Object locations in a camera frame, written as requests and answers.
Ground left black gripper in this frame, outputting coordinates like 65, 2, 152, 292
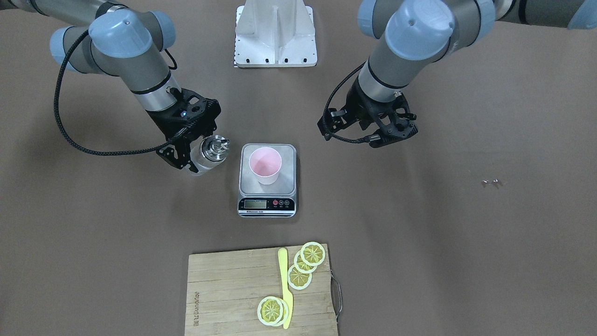
317, 77, 418, 147

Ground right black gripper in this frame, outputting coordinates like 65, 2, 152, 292
147, 88, 221, 174

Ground clear glass sauce bottle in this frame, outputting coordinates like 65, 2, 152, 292
190, 135, 230, 176

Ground pink plastic cup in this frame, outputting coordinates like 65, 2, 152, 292
249, 147, 282, 185

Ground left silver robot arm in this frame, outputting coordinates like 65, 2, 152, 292
318, 0, 597, 147

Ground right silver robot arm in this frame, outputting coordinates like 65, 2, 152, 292
1, 0, 229, 175

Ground silver digital kitchen scale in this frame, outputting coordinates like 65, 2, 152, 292
237, 143, 297, 217

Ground bamboo cutting board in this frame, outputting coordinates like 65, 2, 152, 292
185, 247, 340, 336

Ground yellow plastic knife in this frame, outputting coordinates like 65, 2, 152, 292
278, 247, 294, 329

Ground lemon slice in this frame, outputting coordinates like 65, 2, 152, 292
293, 251, 317, 274
257, 296, 290, 327
300, 242, 326, 266
287, 266, 312, 291

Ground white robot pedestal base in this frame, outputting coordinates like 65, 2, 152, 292
233, 0, 318, 68

